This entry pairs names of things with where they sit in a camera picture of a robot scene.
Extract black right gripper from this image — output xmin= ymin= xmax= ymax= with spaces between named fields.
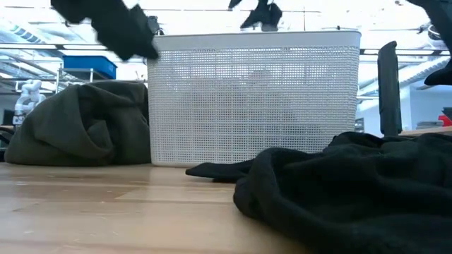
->
xmin=227 ymin=0 xmax=284 ymax=32

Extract dark olive green garment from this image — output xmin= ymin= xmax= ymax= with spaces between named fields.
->
xmin=4 ymin=80 xmax=152 ymax=167

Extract large black garment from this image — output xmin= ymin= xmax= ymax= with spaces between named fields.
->
xmin=185 ymin=131 xmax=452 ymax=254

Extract black round ceiling fixture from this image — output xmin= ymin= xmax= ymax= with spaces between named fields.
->
xmin=148 ymin=16 xmax=165 ymax=37

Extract white perforated plastic basket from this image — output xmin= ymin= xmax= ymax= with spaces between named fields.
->
xmin=147 ymin=30 xmax=362 ymax=168

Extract blue plastic bin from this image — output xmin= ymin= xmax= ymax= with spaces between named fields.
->
xmin=62 ymin=55 xmax=118 ymax=80

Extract metal shelf rack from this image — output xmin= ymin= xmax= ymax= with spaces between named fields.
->
xmin=52 ymin=65 xmax=97 ymax=94

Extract wooden background table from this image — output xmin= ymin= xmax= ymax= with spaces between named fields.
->
xmin=398 ymin=126 xmax=452 ymax=137

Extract dark upright post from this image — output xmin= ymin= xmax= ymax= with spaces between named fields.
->
xmin=376 ymin=40 xmax=403 ymax=138

